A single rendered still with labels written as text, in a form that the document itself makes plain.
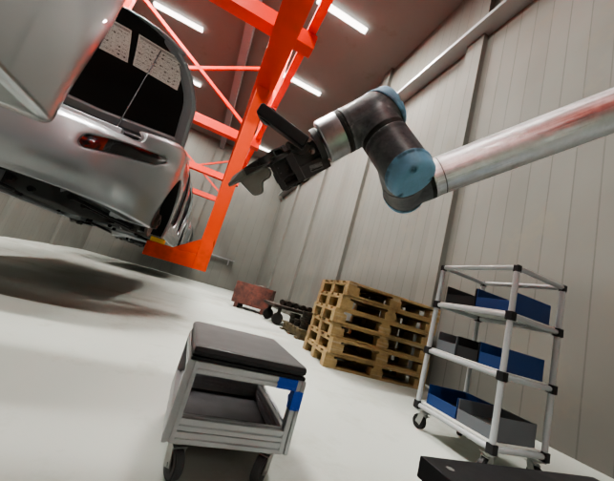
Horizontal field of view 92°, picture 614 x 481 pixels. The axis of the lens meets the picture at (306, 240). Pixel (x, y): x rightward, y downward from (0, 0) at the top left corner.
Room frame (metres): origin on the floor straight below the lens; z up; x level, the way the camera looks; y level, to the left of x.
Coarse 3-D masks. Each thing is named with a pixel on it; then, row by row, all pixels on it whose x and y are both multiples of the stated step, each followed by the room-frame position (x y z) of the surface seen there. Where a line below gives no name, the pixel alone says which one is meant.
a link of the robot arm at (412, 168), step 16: (384, 128) 0.48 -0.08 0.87; (400, 128) 0.48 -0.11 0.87; (368, 144) 0.51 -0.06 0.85; (384, 144) 0.48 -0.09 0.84; (400, 144) 0.47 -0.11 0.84; (416, 144) 0.47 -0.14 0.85; (384, 160) 0.49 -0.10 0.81; (400, 160) 0.47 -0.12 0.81; (416, 160) 0.46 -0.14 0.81; (432, 160) 0.47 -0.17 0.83; (384, 176) 0.51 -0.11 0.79; (400, 176) 0.48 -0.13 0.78; (416, 176) 0.48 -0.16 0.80; (432, 176) 0.50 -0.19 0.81; (400, 192) 0.51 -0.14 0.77; (416, 192) 0.53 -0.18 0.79
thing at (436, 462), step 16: (432, 464) 0.63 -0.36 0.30; (448, 464) 0.65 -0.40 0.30; (464, 464) 0.68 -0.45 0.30; (480, 464) 0.70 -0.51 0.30; (432, 480) 0.62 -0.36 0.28; (448, 480) 0.59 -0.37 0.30; (464, 480) 0.60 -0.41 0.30; (480, 480) 0.62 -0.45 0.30; (496, 480) 0.64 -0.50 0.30; (512, 480) 0.67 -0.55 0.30; (528, 480) 0.69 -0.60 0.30; (544, 480) 0.72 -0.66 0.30; (560, 480) 0.75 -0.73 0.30; (576, 480) 0.78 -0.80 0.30; (592, 480) 0.82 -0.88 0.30
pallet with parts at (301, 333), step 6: (306, 312) 4.29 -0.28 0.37; (294, 318) 4.72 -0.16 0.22; (306, 318) 4.30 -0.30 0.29; (288, 324) 4.54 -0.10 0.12; (294, 324) 4.54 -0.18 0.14; (300, 324) 4.36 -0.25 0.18; (306, 324) 4.29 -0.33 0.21; (288, 330) 4.61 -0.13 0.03; (294, 330) 4.42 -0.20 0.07; (300, 330) 4.18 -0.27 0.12; (306, 330) 4.23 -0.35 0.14; (348, 330) 4.52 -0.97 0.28; (294, 336) 4.24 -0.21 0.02; (300, 336) 4.20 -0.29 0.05
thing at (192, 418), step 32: (192, 352) 0.87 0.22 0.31; (224, 352) 0.87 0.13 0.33; (256, 352) 0.96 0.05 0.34; (288, 352) 1.13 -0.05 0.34; (192, 384) 0.85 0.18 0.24; (224, 384) 1.25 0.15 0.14; (256, 384) 1.29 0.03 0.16; (288, 384) 0.93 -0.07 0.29; (192, 416) 0.88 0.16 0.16; (224, 416) 1.06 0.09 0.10; (256, 416) 1.12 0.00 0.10; (288, 416) 0.94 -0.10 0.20; (224, 448) 0.89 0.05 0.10; (256, 448) 0.92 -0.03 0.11; (288, 448) 0.95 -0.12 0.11; (256, 480) 0.93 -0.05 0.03
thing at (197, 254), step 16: (256, 96) 3.38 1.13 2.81; (256, 112) 3.40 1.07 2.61; (240, 144) 3.39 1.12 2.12; (240, 160) 3.41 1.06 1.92; (224, 176) 3.37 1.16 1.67; (224, 192) 3.39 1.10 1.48; (224, 208) 3.41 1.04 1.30; (208, 224) 3.38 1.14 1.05; (160, 240) 3.26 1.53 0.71; (208, 240) 3.40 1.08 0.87; (160, 256) 3.26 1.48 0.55; (176, 256) 3.31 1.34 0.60; (192, 256) 3.36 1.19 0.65; (208, 256) 3.41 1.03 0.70
